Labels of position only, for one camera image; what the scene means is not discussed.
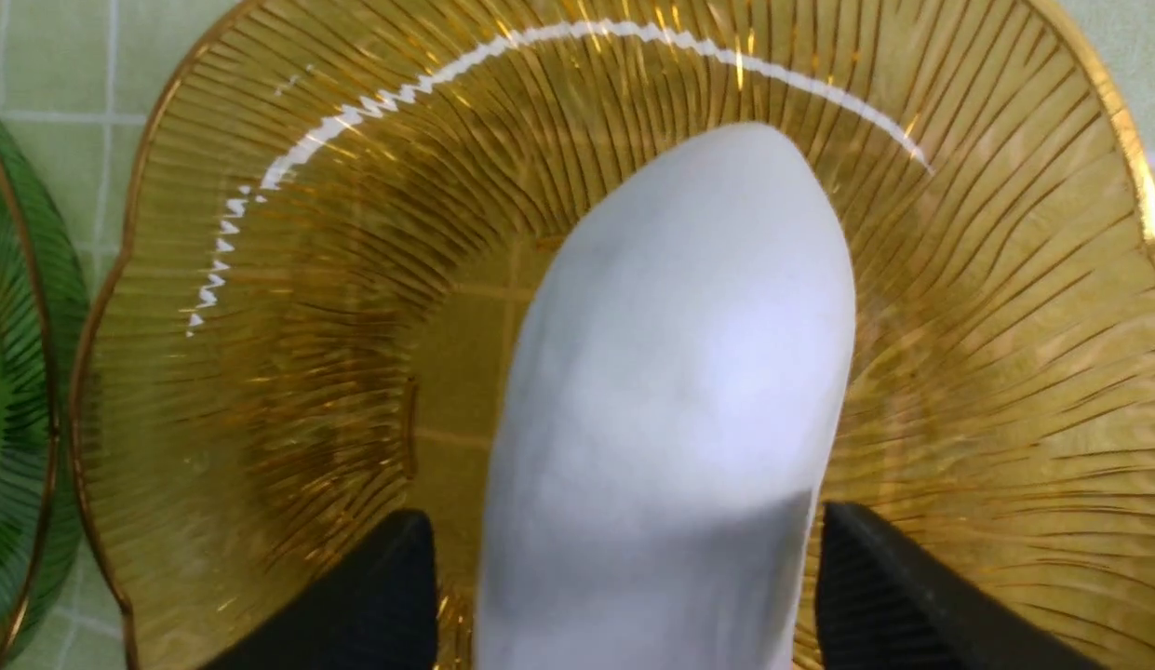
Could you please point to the white toy radish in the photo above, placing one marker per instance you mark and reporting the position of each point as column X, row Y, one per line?
column 668, row 418

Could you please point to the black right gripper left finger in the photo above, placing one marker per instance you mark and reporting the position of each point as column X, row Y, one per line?
column 376, row 609

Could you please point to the amber ribbed plastic plate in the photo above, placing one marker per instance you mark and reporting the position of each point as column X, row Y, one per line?
column 340, row 210

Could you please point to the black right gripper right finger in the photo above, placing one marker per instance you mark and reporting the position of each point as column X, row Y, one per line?
column 884, row 602

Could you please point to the green ribbed plastic plate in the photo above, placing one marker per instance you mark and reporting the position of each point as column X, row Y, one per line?
column 43, row 306

